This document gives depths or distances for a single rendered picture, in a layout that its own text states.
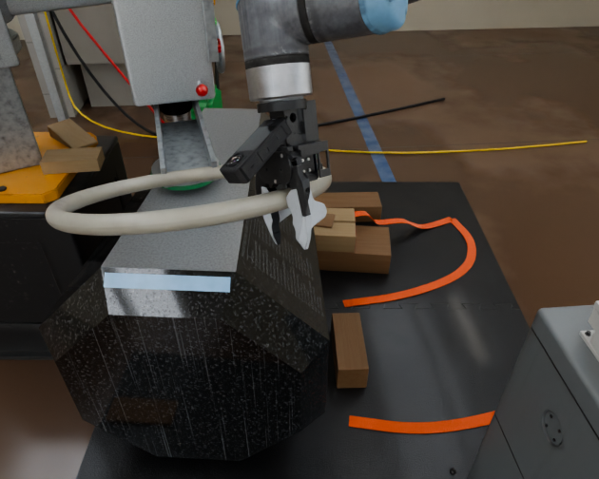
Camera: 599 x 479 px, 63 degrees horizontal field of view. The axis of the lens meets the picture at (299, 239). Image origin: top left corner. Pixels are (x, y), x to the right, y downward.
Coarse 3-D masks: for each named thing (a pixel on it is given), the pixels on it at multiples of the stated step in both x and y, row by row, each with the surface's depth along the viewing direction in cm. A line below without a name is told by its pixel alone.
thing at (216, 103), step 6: (216, 66) 303; (216, 72) 305; (216, 78) 307; (216, 84) 309; (216, 90) 304; (216, 96) 304; (204, 102) 300; (210, 102) 302; (216, 102) 306; (192, 108) 302; (192, 114) 303
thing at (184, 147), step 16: (160, 128) 123; (176, 128) 133; (192, 128) 133; (160, 144) 115; (176, 144) 125; (192, 144) 125; (208, 144) 115; (160, 160) 109; (176, 160) 118; (192, 160) 118; (208, 160) 116
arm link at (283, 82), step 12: (252, 72) 66; (264, 72) 65; (276, 72) 64; (288, 72) 65; (300, 72) 66; (252, 84) 66; (264, 84) 65; (276, 84) 65; (288, 84) 65; (300, 84) 66; (252, 96) 67; (264, 96) 66; (276, 96) 65; (288, 96) 65; (300, 96) 68
